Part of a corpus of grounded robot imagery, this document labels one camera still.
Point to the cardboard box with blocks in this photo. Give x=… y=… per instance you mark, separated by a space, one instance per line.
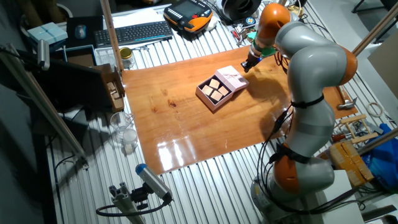
x=119 y=99

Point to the glossy wooden board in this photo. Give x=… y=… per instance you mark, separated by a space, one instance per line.
x=186 y=130

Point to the black flat panel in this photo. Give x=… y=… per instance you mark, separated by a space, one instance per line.
x=62 y=84

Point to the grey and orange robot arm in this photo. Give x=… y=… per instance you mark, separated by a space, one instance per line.
x=311 y=62

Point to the small wooden frame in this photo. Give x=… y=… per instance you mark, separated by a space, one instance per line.
x=353 y=119

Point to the orange and black teach pendant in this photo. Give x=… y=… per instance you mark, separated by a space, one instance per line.
x=186 y=15

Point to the black mouse pad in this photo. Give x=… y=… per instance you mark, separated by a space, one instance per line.
x=93 y=25

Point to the white tape roll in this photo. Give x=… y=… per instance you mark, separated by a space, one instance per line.
x=368 y=109

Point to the white rounded object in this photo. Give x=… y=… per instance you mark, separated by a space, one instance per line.
x=211 y=24

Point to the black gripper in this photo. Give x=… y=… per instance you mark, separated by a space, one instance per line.
x=253 y=61

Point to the clear glass beaker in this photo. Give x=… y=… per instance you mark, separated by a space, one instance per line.
x=119 y=123

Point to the blue plastic bag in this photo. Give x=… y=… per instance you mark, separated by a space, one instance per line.
x=385 y=161

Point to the brown cardboard sheet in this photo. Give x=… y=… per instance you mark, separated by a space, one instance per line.
x=387 y=68

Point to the silver camera blue end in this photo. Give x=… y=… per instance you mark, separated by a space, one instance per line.
x=152 y=182

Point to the small clear plastic cup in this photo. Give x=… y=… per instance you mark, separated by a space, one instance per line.
x=130 y=138

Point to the blue rimmed open box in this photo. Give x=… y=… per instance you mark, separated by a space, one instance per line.
x=79 y=56

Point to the light blue gift box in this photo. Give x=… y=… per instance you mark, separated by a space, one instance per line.
x=46 y=32

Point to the clear plastic tray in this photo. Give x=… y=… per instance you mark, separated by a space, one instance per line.
x=104 y=57

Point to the wooden pole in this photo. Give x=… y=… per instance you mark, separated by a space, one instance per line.
x=283 y=2
x=379 y=141
x=112 y=37
x=373 y=31

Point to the grey computer mouse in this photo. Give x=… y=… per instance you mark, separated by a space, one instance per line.
x=80 y=31

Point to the slanted aluminium bar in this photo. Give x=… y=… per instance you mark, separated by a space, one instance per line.
x=40 y=102

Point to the black computer keyboard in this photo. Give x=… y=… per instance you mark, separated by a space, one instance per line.
x=133 y=33

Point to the glass jar yellow lid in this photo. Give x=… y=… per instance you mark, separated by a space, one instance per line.
x=127 y=60

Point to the white paper sheets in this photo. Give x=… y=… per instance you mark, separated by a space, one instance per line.
x=136 y=17

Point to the white cabinet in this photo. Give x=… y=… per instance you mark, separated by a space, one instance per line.
x=342 y=211

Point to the brass metal fitting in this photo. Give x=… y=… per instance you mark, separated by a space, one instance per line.
x=294 y=12

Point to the pink gift box base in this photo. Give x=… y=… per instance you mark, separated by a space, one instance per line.
x=211 y=104

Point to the yellowish cardboard box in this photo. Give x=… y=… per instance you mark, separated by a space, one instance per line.
x=348 y=161

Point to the aluminium profile post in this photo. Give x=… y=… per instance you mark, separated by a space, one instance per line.
x=124 y=202

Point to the black filament spool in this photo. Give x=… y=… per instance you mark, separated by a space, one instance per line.
x=236 y=12

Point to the silver camera on bar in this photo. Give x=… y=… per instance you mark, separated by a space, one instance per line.
x=43 y=54

